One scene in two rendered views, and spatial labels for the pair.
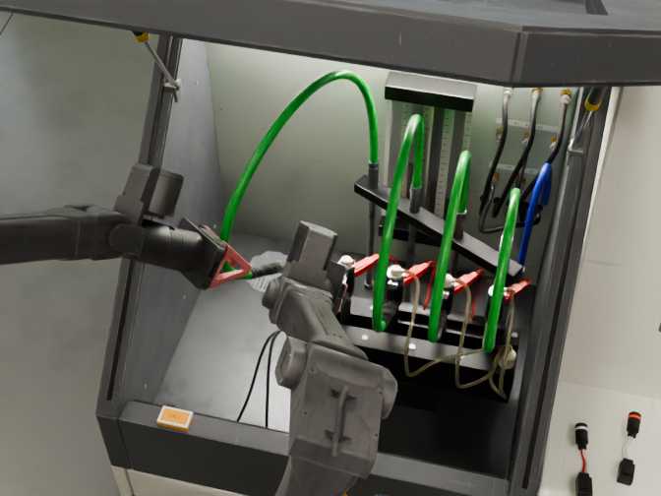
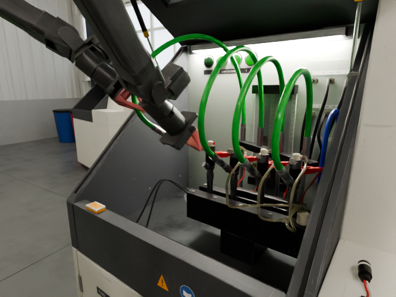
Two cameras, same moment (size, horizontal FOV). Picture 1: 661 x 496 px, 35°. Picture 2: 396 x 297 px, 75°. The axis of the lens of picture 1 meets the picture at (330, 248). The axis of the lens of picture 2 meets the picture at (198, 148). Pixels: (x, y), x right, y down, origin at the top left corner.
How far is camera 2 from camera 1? 1.19 m
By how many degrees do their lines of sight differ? 40
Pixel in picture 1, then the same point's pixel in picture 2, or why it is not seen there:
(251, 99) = not seen: hidden behind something
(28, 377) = not seen: hidden behind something
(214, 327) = (159, 208)
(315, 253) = (168, 71)
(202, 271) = (112, 83)
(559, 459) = (339, 284)
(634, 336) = not seen: outside the picture
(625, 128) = (387, 13)
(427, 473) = (218, 269)
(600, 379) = (382, 241)
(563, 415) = (346, 257)
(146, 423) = (82, 207)
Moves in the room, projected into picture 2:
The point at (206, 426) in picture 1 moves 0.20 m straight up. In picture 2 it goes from (106, 214) to (100, 141)
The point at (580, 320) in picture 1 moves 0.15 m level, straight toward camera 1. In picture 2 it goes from (360, 180) to (336, 203)
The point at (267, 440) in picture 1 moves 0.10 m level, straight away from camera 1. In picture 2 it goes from (130, 226) to (149, 208)
